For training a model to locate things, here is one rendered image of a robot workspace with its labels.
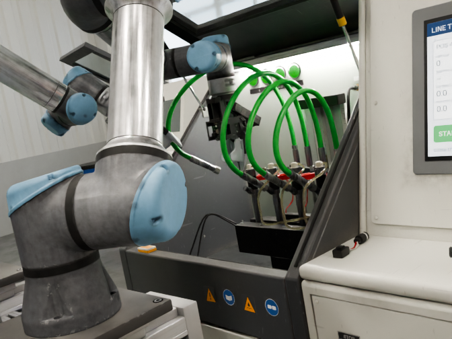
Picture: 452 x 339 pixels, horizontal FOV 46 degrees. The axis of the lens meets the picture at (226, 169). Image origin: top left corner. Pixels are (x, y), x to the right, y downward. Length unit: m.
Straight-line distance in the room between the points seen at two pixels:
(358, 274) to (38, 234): 0.56
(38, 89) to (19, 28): 7.22
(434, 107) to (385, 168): 0.17
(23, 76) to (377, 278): 0.88
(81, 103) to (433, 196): 0.82
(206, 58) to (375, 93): 0.40
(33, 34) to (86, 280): 7.84
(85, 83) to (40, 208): 0.74
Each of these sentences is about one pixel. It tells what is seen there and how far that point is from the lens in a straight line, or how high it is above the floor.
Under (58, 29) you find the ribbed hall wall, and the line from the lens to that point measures 8.80.
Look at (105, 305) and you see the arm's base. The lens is 0.84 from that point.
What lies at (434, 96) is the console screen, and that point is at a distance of 1.17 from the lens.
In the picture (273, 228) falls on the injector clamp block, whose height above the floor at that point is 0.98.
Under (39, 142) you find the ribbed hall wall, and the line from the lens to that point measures 8.34.
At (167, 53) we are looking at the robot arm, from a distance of 1.34.
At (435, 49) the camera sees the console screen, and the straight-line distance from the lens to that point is 1.18.
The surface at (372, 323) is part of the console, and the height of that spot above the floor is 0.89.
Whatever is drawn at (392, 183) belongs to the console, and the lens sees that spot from 1.20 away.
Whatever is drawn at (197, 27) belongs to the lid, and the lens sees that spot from 1.78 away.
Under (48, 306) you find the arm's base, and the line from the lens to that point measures 0.84.
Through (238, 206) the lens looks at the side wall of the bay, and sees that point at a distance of 1.87.
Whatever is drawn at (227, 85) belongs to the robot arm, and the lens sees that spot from 1.40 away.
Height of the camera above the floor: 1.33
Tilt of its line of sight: 7 degrees down
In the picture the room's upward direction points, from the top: 10 degrees counter-clockwise
